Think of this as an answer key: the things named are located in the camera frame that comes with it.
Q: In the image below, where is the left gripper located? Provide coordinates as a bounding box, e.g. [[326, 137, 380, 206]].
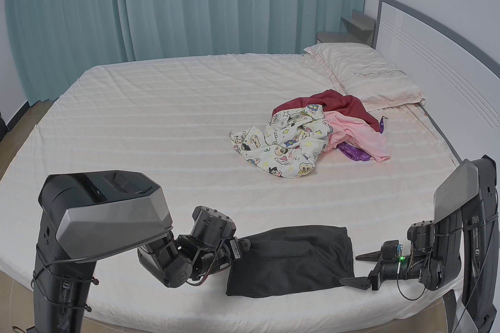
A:
[[207, 238, 252, 274]]

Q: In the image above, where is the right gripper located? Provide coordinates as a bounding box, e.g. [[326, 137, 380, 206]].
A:
[[339, 249, 419, 292]]

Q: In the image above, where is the black T-shirt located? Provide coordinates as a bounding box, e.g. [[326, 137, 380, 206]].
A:
[[225, 225, 355, 299]]

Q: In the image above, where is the bed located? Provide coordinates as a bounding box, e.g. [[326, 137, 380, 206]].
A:
[[0, 0, 500, 333]]

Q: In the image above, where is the white printed pyjama top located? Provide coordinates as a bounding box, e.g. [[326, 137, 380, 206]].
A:
[[229, 103, 333, 181]]

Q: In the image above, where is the purple garment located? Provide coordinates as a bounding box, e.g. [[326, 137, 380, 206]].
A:
[[336, 116, 388, 163]]

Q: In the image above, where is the pink garment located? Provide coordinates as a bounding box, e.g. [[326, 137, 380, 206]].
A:
[[324, 111, 391, 164]]

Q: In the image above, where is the dark red garment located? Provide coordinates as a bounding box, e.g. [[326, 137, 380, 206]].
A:
[[271, 89, 382, 133]]

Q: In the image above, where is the cream pillow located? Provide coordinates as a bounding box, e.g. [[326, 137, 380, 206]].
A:
[[302, 42, 427, 108]]

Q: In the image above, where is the grey bedside table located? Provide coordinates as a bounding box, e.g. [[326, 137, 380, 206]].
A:
[[316, 8, 377, 49]]

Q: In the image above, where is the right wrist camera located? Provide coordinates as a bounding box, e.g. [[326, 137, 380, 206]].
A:
[[382, 240, 404, 264]]

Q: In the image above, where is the black cable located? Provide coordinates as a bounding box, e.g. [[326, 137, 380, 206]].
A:
[[396, 275, 427, 301], [184, 251, 224, 286]]

